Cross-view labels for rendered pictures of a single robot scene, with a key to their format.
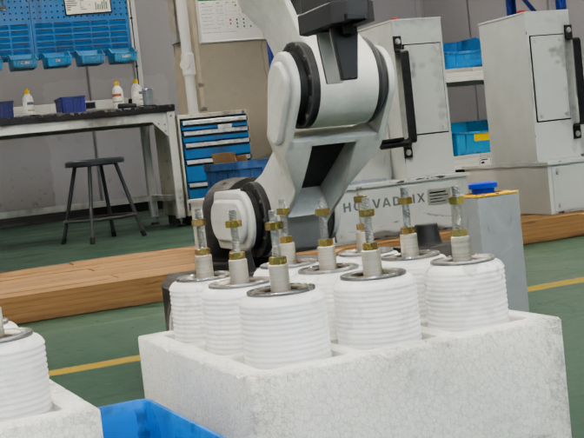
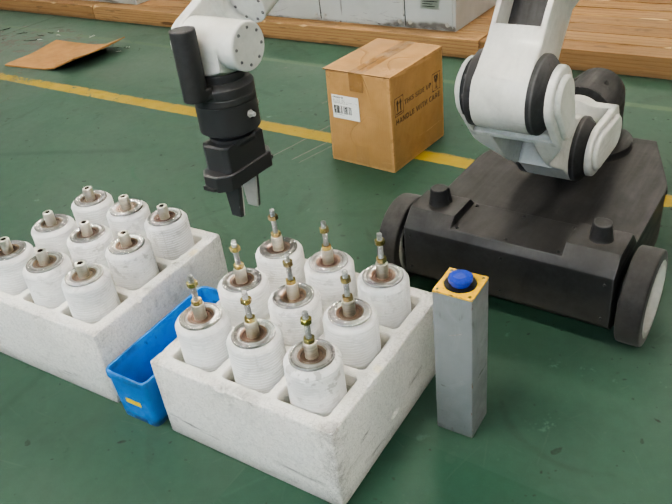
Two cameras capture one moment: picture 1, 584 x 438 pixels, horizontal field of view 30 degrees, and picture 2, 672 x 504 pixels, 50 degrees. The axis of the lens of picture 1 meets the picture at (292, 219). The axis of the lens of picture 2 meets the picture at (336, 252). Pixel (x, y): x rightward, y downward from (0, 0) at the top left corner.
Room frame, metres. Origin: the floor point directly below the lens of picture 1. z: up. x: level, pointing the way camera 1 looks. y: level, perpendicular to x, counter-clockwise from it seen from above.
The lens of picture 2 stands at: (0.90, -0.98, 1.01)
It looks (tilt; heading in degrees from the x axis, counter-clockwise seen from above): 33 degrees down; 60
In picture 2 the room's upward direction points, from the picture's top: 7 degrees counter-clockwise
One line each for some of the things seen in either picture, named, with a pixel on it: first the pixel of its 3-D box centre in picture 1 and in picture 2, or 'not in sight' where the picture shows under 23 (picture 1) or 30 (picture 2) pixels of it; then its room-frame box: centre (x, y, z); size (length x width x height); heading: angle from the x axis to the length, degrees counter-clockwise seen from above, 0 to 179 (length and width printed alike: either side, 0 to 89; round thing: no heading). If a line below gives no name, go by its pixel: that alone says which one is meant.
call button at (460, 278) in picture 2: (482, 189); (460, 280); (1.52, -0.27, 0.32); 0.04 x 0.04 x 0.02
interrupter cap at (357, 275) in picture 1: (373, 275); (253, 334); (1.23, -0.08, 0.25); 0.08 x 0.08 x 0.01
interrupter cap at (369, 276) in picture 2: (366, 252); (382, 275); (1.49, -0.10, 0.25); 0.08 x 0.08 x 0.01
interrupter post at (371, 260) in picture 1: (372, 264); (252, 328); (1.23, -0.08, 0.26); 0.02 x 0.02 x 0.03
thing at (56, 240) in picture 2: not in sight; (64, 256); (1.06, 0.56, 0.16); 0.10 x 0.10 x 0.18
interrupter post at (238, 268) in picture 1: (238, 273); (240, 274); (1.29, 0.07, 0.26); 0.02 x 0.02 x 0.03
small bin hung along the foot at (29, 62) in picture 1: (23, 62); not in sight; (6.95, 1.59, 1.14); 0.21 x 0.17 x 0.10; 22
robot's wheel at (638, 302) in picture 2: not in sight; (641, 295); (1.95, -0.32, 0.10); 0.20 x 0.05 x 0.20; 22
